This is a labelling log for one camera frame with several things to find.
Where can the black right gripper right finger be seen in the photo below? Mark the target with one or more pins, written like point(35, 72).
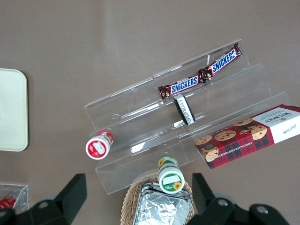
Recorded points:
point(211, 211)

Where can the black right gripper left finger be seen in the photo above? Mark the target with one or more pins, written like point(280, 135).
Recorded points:
point(63, 206)

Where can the red lid yogurt bottle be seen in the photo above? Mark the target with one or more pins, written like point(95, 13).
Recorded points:
point(97, 147)

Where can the black and white snack pack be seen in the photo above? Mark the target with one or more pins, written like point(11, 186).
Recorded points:
point(185, 110)

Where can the clear acrylic box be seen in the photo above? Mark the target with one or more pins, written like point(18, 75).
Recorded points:
point(22, 197)

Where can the cream plastic tray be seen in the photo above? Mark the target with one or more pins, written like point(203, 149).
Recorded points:
point(12, 110)

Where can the Snickers chocolate bar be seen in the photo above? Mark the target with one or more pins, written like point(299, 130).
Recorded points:
point(182, 85)
point(222, 62)

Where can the foil wrapped sandwich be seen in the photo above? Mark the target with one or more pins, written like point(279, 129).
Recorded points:
point(159, 208)

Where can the Walkers tartan cookie box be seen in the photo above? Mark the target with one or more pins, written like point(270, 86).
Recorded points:
point(248, 138)

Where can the wicker basket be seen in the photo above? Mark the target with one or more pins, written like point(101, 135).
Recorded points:
point(127, 204)

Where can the red soda can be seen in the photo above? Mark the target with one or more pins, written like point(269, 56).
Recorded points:
point(7, 202)

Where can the clear acrylic tiered stand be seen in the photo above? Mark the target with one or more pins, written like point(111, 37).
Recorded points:
point(140, 117)

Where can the green lid sunflower bottle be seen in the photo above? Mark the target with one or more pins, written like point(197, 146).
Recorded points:
point(171, 180)

